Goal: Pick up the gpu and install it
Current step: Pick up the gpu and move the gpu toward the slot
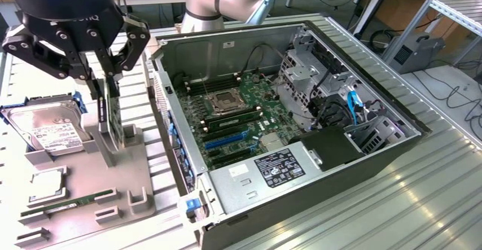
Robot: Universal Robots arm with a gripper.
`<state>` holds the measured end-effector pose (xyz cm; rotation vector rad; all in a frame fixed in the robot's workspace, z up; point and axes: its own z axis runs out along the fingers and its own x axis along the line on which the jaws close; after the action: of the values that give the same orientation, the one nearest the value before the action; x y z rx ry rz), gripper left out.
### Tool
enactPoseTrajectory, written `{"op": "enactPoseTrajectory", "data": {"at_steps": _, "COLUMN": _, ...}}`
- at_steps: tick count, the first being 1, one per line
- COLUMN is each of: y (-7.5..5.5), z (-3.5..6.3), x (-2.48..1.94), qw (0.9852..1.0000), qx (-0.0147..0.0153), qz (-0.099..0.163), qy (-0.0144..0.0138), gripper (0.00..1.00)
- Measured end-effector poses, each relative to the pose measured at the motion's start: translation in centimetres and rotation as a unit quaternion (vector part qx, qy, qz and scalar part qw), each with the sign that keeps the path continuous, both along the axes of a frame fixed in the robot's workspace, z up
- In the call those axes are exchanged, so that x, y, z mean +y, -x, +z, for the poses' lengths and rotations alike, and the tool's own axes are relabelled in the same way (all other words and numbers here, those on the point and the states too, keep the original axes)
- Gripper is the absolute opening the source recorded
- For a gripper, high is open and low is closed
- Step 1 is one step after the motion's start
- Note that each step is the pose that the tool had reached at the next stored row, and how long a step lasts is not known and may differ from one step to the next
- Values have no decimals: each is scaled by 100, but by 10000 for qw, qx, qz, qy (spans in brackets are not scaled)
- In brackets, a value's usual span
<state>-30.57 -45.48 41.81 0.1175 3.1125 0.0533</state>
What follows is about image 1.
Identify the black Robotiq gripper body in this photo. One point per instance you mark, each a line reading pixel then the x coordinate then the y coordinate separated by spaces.
pixel 67 7

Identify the graphics card with black fan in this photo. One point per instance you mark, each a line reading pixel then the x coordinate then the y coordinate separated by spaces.
pixel 111 120

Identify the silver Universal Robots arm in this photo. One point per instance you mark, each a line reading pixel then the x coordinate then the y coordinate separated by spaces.
pixel 212 4

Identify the silver hard disk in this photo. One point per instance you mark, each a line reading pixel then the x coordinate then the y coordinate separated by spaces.
pixel 49 131

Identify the thin socket locking lever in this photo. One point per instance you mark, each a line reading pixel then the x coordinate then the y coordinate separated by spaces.
pixel 205 86

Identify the metal CPU socket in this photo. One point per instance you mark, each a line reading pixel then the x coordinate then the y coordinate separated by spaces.
pixel 226 103

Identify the green RAM stick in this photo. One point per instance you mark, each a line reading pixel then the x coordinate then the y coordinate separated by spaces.
pixel 230 122
pixel 65 203

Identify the green motherboard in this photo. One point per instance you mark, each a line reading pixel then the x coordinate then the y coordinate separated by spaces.
pixel 260 103

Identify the black long expansion slot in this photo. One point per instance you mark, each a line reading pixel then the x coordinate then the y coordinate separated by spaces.
pixel 228 163
pixel 232 155
pixel 222 135

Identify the grey parts rack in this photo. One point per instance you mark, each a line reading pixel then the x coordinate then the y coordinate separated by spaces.
pixel 87 182

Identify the silver CPU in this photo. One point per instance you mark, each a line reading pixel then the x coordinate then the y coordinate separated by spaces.
pixel 47 185

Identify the blue expansion slot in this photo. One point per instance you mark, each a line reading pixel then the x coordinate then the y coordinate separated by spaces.
pixel 226 140

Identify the silver drive cage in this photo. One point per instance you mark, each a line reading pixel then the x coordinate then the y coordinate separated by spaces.
pixel 301 61

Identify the black short expansion slot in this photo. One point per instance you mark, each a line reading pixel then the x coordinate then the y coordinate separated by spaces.
pixel 214 153

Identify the silver chipset heatsink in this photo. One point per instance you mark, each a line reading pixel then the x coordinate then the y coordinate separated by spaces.
pixel 272 142

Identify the blue case latch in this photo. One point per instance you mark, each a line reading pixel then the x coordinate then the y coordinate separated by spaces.
pixel 193 205

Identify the silver power supply unit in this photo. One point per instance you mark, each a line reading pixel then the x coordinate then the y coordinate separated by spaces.
pixel 241 193

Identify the black plastic shroud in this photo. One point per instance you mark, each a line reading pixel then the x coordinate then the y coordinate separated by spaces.
pixel 332 148

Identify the silver perforated disk bay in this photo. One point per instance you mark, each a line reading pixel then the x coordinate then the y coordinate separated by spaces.
pixel 377 140

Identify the open dark PC case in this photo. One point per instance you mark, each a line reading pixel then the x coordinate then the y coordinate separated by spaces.
pixel 377 176

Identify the blue disk bracket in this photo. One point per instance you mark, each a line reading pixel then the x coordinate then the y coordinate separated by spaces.
pixel 13 102

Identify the aluminium profile frame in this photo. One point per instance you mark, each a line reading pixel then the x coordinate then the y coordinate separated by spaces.
pixel 452 8

